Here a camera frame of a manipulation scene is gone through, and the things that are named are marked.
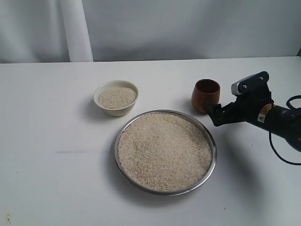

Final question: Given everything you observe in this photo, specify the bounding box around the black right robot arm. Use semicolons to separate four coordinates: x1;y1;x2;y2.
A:
204;93;301;151

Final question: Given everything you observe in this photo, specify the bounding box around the small cream ceramic bowl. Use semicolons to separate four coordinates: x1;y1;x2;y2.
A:
94;80;139;116

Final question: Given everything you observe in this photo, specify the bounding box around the black camera cable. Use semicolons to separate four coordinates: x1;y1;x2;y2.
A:
268;95;301;165

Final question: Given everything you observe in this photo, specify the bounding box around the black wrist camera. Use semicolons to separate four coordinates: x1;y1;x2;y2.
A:
231;71;269;96

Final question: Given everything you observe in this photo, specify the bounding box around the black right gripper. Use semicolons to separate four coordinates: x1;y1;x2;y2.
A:
203;95;274;127

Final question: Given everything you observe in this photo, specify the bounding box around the round steel rice tray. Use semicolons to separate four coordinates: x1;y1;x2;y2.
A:
114;110;217;196

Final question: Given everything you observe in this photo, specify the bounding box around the white curtain backdrop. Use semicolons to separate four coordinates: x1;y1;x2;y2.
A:
0;0;95;64

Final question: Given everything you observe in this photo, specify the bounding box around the brown wooden cup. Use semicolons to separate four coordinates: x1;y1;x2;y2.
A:
191;79;221;114

